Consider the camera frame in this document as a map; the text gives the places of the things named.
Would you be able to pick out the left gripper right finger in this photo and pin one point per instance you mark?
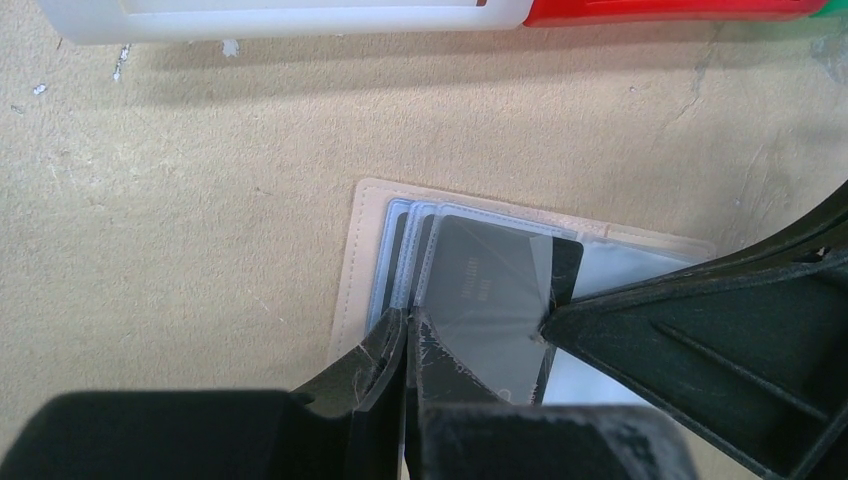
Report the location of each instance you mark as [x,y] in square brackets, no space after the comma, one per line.
[457,428]

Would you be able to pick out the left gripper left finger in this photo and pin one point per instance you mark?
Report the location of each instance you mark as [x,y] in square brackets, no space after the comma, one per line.
[344,423]

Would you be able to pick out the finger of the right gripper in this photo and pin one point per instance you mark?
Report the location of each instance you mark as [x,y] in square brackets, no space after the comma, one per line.
[748,351]

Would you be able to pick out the black VIP card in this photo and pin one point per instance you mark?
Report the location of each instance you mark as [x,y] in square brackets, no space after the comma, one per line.
[486,288]

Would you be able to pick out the beige card holder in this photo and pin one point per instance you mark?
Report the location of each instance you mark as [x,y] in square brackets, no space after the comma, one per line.
[614,256]

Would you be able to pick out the green plastic bin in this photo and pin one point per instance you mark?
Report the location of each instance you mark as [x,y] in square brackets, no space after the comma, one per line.
[833,8]

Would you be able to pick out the black card in sleeve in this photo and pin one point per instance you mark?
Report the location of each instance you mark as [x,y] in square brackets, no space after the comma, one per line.
[402,260]

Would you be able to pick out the red plastic bin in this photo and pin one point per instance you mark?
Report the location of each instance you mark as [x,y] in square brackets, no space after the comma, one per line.
[561,13]

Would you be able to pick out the white plastic bin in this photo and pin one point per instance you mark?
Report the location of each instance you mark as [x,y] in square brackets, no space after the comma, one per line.
[113,22]

